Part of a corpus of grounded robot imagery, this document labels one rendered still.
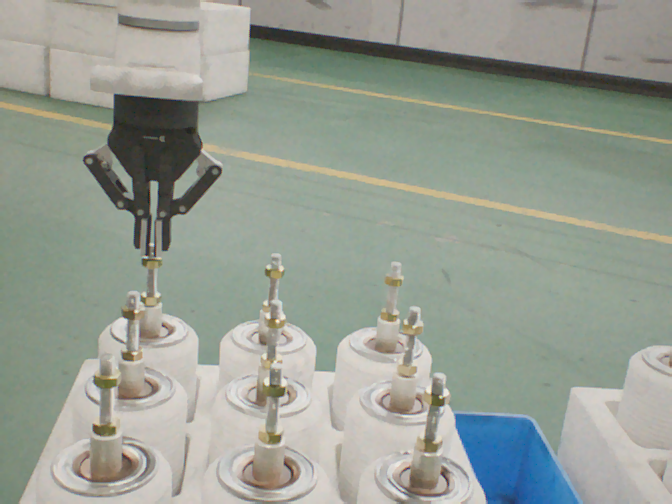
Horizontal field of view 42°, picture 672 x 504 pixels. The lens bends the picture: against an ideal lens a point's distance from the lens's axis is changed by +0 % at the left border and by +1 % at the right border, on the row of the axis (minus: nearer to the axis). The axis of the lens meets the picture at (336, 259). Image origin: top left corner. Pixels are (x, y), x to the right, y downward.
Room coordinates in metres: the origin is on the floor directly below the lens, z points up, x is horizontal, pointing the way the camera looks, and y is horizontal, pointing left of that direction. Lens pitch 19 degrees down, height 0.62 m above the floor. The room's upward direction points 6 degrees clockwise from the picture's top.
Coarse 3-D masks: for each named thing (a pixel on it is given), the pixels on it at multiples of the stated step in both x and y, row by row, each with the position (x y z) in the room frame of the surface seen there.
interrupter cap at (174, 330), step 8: (120, 320) 0.79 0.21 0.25; (168, 320) 0.80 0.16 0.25; (176, 320) 0.80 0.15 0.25; (112, 328) 0.77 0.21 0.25; (120, 328) 0.77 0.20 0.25; (168, 328) 0.79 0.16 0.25; (176, 328) 0.78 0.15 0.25; (184, 328) 0.79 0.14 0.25; (112, 336) 0.76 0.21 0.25; (120, 336) 0.75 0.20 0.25; (144, 336) 0.77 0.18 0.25; (160, 336) 0.77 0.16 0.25; (168, 336) 0.77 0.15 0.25; (176, 336) 0.77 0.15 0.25; (184, 336) 0.77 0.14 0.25; (144, 344) 0.74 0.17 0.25; (152, 344) 0.74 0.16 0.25; (160, 344) 0.74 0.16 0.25; (168, 344) 0.75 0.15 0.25
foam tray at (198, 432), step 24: (96, 360) 0.84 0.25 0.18; (216, 384) 0.82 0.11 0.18; (192, 432) 0.72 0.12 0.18; (336, 432) 0.74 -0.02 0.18; (456, 432) 0.77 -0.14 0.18; (48, 456) 0.65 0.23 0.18; (192, 456) 0.68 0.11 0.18; (336, 456) 0.73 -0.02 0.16; (456, 456) 0.72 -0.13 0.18; (192, 480) 0.64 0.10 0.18; (336, 480) 0.66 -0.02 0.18
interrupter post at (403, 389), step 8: (400, 376) 0.68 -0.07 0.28; (416, 376) 0.68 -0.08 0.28; (392, 384) 0.68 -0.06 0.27; (400, 384) 0.67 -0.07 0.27; (408, 384) 0.67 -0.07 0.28; (416, 384) 0.68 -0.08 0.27; (392, 392) 0.68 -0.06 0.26; (400, 392) 0.67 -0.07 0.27; (408, 392) 0.67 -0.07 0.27; (416, 392) 0.68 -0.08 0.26; (392, 400) 0.68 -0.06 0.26; (400, 400) 0.67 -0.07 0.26; (408, 400) 0.67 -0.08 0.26; (400, 408) 0.67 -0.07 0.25; (408, 408) 0.67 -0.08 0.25
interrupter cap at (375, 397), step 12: (372, 384) 0.71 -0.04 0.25; (384, 384) 0.71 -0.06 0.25; (360, 396) 0.68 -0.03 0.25; (372, 396) 0.69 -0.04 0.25; (384, 396) 0.69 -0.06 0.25; (420, 396) 0.70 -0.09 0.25; (372, 408) 0.66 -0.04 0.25; (384, 408) 0.67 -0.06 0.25; (420, 408) 0.68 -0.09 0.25; (444, 408) 0.68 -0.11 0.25; (384, 420) 0.65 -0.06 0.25; (396, 420) 0.65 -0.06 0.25; (408, 420) 0.65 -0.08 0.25; (420, 420) 0.65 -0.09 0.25
